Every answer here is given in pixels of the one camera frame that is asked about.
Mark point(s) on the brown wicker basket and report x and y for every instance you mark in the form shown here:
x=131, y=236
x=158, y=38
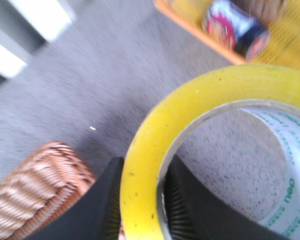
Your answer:
x=42, y=188

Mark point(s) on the brown toy animal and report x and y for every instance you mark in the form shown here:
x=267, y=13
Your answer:
x=266, y=11

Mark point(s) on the grey pleated curtain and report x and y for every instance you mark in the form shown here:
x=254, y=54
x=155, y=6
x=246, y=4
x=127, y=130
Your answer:
x=26, y=26

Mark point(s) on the small red-blue can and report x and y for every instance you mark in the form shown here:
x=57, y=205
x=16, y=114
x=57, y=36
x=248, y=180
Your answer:
x=234, y=29

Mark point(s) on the yellow tape roll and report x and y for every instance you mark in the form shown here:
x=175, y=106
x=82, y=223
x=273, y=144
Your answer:
x=167, y=125

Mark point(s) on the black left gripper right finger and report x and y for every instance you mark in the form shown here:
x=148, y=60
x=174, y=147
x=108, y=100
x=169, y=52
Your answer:
x=194, y=213

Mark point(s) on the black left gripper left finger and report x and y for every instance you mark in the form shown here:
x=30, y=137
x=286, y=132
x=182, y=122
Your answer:
x=95, y=216

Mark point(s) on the yellow plastic basket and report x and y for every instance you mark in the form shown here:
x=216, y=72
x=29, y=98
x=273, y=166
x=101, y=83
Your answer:
x=283, y=48

